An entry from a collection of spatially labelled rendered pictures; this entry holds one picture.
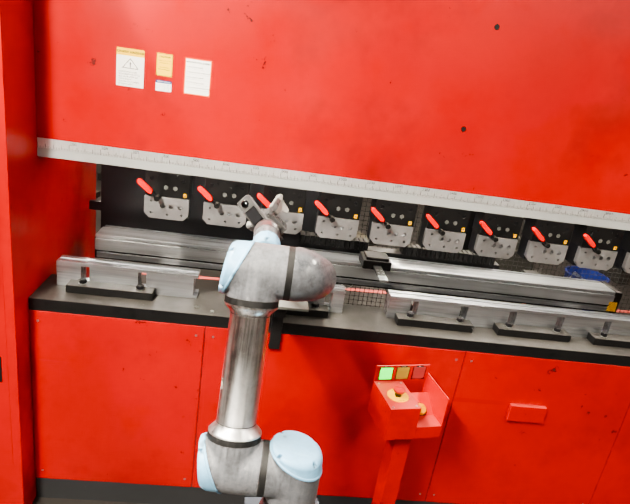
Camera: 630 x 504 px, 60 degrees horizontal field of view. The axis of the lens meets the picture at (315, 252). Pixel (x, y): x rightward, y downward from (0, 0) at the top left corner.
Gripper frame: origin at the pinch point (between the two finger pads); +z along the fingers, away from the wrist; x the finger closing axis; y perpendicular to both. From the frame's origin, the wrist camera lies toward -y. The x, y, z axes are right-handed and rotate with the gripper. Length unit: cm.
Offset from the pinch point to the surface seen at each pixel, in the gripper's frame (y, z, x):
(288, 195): 4.9, 11.8, 7.0
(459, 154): 34, 12, 60
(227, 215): -4.3, 11.5, -13.4
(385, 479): 95, -25, -31
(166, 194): -23.7, 11.8, -23.4
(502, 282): 104, 40, 45
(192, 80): -43.7, 11.9, 10.1
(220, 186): -13.2, 11.8, -7.9
